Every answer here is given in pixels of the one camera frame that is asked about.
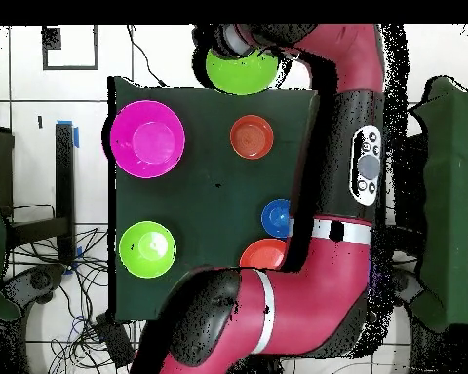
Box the small dark blue bowl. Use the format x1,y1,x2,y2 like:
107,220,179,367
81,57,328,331
260,198,293,240

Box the large orange bowl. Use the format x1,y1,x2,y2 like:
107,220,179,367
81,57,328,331
239,238,289,271

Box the small translucent orange bowl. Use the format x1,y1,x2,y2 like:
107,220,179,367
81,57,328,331
229,114,275,161

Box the large green bowl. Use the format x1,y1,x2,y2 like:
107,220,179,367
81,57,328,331
118,220,177,280
205,46,281,97

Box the dark green table cloth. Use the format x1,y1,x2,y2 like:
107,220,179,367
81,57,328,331
107,75,321,324

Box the large pink bowl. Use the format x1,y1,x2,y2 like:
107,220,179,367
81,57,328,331
108,99,186,179

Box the black metal stand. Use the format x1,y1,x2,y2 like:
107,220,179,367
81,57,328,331
1,121,76,266

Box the blue tape strip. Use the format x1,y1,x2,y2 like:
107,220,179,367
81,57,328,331
57,119,80,149

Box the black floor box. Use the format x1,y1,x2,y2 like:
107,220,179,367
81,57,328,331
93,311,137,370

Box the black office chair base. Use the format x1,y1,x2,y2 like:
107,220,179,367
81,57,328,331
1,264,67,313

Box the black floor cable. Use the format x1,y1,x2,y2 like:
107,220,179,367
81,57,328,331
125,25,169,88

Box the tangle of floor cables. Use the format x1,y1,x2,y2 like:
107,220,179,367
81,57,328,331
3,202,141,371

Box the black floor frame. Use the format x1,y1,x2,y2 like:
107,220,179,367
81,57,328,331
41,25,99,71

